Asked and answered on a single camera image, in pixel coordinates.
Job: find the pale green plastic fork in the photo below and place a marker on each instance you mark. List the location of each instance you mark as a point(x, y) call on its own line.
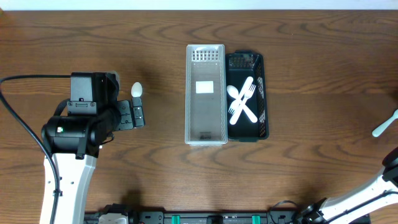
point(382, 127)

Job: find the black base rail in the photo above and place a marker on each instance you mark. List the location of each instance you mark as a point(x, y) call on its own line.
point(118, 214)

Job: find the white plastic fork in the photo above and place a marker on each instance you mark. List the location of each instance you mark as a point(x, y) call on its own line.
point(250, 90)
point(248, 82)

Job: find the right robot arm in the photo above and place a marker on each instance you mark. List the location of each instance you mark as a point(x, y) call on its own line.
point(378, 192)

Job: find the white plastic spoon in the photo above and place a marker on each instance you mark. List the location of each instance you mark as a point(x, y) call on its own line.
point(234, 93)
point(136, 90)

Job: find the black plastic basket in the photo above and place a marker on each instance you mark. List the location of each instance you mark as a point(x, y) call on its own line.
point(252, 125)

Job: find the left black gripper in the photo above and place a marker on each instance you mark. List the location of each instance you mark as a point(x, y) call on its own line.
point(126, 114)

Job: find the white label sticker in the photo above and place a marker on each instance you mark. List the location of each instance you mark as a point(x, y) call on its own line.
point(204, 87)

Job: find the clear plastic basket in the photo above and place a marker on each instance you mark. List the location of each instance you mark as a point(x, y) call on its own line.
point(205, 114)

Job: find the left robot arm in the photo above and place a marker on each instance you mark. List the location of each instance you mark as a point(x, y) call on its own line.
point(74, 142)

